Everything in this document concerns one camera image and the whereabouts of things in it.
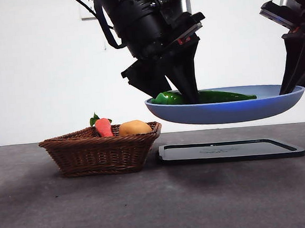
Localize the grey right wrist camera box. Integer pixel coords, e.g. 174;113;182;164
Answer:
258;0;305;32

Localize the dark green rectangular tray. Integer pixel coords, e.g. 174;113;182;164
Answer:
154;134;305;168

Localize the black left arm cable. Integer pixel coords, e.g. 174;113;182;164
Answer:
68;0;126;53

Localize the light blue plate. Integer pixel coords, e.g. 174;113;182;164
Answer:
143;81;305;130

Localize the yellow-brown potato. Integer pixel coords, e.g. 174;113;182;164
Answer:
118;118;153;137

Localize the brown wicker basket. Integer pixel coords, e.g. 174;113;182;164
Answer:
37;120;166;181

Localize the white wall socket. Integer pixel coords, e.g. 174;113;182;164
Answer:
79;0;100;21

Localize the orange toy carrot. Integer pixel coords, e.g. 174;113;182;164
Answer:
88;111;115;139

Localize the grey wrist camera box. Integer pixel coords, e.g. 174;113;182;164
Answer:
159;0;208;47
258;0;305;32

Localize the long green pepper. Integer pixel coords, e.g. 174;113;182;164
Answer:
150;84;258;108

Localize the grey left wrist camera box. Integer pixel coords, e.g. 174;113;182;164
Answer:
159;0;208;47

